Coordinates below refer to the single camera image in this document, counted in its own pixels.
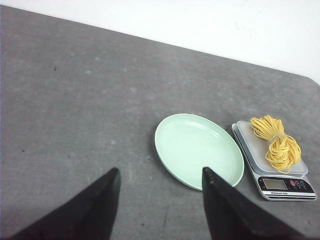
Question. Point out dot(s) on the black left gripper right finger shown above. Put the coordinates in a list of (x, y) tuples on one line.
[(231, 216)]

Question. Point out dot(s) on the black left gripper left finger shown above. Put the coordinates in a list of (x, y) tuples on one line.
[(90, 215)]

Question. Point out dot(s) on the yellow vermicelli noodle bundle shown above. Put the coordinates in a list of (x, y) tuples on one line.
[(283, 151)]

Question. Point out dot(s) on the silver digital kitchen scale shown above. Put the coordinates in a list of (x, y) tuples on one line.
[(273, 185)]

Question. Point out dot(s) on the light green oval plate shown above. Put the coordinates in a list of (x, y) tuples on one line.
[(187, 143)]

